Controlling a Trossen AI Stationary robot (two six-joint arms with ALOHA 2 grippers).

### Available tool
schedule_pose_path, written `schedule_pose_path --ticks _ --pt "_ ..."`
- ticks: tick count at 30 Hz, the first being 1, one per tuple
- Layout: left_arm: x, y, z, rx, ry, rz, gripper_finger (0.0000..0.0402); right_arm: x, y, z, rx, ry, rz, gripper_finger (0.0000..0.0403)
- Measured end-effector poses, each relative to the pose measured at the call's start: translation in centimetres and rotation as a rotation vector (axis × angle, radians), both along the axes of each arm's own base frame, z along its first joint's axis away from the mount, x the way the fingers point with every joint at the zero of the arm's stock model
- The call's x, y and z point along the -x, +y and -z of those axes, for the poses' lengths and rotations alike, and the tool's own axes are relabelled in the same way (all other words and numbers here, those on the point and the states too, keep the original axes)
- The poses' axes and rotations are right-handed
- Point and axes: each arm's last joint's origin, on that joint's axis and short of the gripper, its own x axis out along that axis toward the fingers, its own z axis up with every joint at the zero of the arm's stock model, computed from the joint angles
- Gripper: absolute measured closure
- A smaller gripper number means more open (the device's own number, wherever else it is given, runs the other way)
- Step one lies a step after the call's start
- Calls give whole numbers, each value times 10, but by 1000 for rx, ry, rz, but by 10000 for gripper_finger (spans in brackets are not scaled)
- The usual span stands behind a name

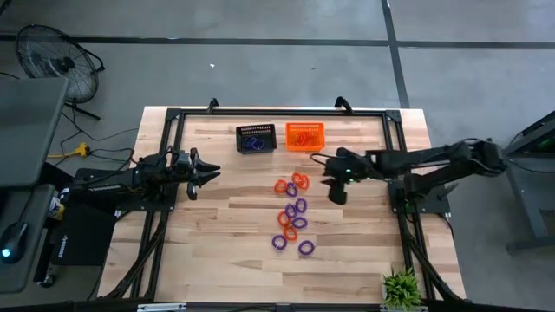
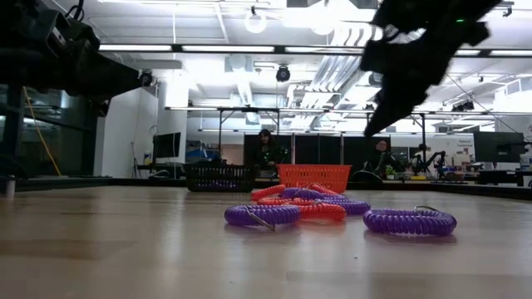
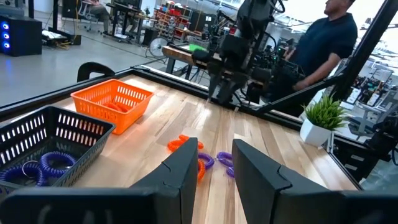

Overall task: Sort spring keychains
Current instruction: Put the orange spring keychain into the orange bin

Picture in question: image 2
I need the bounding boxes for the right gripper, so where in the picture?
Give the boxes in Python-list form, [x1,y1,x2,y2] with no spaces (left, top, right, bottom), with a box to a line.
[359,20,491,137]

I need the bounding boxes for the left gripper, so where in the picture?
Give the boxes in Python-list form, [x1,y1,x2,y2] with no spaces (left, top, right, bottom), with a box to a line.
[0,41,142,104]

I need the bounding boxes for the orange spring coil keychain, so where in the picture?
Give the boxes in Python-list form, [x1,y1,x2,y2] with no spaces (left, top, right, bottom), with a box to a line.
[250,184,288,203]
[256,196,317,208]
[297,201,347,222]
[306,182,344,197]

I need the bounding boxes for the person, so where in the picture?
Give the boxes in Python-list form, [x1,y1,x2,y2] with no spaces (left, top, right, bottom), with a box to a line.
[254,128,291,170]
[364,140,397,174]

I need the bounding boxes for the black ceiling track spotlights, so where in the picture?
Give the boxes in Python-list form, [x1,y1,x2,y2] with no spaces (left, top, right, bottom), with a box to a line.
[451,99,475,113]

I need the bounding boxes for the black partition panels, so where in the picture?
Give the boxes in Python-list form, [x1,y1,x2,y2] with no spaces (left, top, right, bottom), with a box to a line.
[243,133,392,175]

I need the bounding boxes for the black computer monitor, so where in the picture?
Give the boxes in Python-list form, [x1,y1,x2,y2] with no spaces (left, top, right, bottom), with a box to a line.
[151,131,183,159]
[472,131,526,164]

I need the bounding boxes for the orange plastic basket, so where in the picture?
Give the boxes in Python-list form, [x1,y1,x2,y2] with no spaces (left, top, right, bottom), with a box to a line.
[277,164,352,194]

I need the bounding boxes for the round white ceiling lamp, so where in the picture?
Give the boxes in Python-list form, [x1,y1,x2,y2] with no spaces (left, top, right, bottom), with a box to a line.
[244,10,268,35]
[311,16,337,37]

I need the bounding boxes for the blue storage bin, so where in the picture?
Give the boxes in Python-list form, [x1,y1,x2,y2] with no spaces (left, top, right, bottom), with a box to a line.
[185,145,219,164]

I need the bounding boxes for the long LED light bar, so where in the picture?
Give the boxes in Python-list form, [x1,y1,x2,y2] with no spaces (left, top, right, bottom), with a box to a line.
[98,43,532,57]

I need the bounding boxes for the black desk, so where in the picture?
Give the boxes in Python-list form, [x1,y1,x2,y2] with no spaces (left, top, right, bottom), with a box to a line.
[476,169,532,187]

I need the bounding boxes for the black plastic basket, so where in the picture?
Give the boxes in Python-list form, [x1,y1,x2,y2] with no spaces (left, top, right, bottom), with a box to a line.
[184,163,257,193]

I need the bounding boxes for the small white cylinder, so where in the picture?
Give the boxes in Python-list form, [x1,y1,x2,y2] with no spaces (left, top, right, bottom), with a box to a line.
[4,174,17,199]

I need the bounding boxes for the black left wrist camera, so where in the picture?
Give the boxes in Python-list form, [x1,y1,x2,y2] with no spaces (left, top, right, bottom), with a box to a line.
[49,16,101,55]

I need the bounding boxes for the yellow hanging cord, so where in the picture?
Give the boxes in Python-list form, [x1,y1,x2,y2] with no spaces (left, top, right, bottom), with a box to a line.
[22,86,62,177]

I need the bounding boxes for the black aluminium rig frame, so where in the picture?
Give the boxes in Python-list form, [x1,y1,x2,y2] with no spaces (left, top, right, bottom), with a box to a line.
[0,85,532,201]

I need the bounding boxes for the black metal workstation frame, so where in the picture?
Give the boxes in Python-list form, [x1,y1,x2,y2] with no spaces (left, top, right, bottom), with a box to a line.
[165,105,284,161]

